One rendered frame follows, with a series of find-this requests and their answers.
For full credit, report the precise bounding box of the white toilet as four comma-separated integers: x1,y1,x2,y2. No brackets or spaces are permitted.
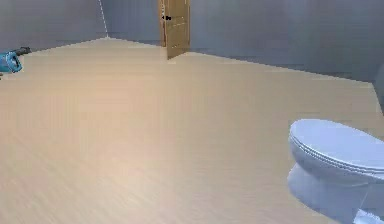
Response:
287,118,384,224

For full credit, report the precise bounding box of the brown wooden room door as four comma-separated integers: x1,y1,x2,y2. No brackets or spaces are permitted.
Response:
158,0,192,61

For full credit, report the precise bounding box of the blue handheld vacuum cleaner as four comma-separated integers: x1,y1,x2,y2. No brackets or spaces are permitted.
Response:
0,46,32,75

